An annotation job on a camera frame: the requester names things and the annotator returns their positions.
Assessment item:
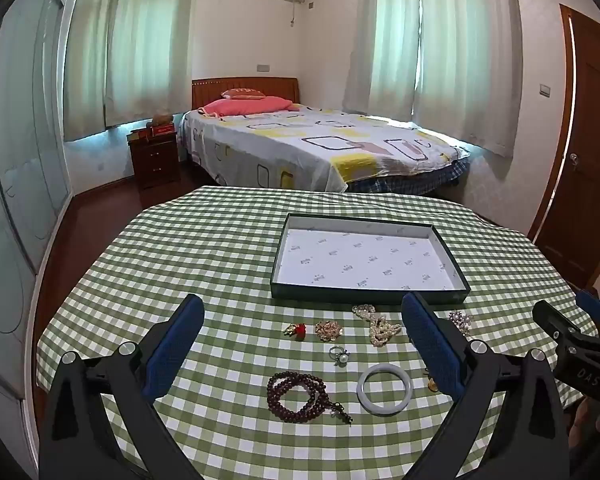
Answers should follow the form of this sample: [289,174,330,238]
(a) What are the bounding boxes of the green checked tablecloth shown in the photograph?
[36,185,600,480]

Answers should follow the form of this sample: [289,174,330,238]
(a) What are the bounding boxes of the white sheer curtain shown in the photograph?
[105,0,198,127]
[342,0,422,122]
[64,0,131,142]
[412,0,524,158]

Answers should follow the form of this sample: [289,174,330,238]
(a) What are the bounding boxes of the cream pearl necklace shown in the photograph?
[352,304,405,347]

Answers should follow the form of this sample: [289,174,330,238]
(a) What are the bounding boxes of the frosted glass wardrobe doors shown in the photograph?
[0,0,74,401]

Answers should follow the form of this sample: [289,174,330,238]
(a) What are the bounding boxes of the brown wooden door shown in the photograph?
[527,4,600,291]

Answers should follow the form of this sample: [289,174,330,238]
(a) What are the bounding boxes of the dark green shallow box tray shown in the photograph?
[270,213,472,306]

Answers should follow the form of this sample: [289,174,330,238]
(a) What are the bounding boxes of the dark red wooden bead bracelet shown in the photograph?
[266,371,353,426]

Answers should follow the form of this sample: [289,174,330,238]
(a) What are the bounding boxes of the small red cushion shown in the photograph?
[221,88,266,101]

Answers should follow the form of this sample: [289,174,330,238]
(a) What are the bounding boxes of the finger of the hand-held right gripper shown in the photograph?
[574,289,600,322]
[532,300,583,343]

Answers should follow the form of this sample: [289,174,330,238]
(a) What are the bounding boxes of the white jade bangle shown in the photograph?
[356,364,414,416]

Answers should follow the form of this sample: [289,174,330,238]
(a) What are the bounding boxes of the person's right hand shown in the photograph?
[567,396,600,466]

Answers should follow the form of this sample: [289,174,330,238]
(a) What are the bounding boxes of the dark wooden nightstand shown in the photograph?
[126,132,179,190]

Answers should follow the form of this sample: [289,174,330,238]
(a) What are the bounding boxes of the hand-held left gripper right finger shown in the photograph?
[401,291,571,480]

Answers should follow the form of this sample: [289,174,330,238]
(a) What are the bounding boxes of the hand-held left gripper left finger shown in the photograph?
[39,293,206,480]

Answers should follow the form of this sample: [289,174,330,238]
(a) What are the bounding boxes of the wooden bed headboard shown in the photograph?
[191,77,300,111]

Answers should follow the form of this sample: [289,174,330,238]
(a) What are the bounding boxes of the bed with patterned blanket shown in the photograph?
[180,105,471,193]

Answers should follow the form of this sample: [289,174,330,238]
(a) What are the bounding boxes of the silver crystal brooch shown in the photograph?
[447,310,475,333]

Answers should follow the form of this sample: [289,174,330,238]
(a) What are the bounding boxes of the pink pillow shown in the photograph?
[196,96,294,119]

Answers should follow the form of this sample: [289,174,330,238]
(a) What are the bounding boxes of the blue plaid mattress cover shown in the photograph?
[347,156,469,197]

